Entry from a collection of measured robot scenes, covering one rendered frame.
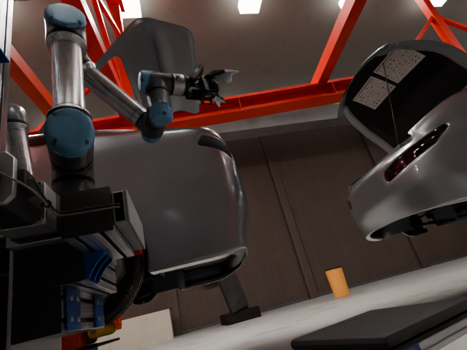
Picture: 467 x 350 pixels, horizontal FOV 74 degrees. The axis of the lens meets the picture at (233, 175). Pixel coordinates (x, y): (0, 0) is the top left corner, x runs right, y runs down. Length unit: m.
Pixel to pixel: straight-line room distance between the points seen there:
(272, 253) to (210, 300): 2.69
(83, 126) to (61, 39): 0.33
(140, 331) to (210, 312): 2.36
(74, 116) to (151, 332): 8.91
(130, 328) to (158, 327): 0.75
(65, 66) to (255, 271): 10.45
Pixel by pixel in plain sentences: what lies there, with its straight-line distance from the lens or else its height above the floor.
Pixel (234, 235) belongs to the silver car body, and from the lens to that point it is 1.88.
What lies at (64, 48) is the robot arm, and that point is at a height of 1.28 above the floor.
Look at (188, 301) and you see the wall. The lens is 10.80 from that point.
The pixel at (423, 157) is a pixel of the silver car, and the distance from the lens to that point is 2.75.
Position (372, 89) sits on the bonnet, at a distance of 3.97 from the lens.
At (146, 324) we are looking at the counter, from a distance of 9.63.
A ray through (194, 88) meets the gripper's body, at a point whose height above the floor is 1.19.
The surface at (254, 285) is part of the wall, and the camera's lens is 11.08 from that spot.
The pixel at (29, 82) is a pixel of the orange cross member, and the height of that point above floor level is 2.61.
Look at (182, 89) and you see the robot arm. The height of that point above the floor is 1.18.
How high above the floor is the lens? 0.48
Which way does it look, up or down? 22 degrees up
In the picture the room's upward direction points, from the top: 15 degrees counter-clockwise
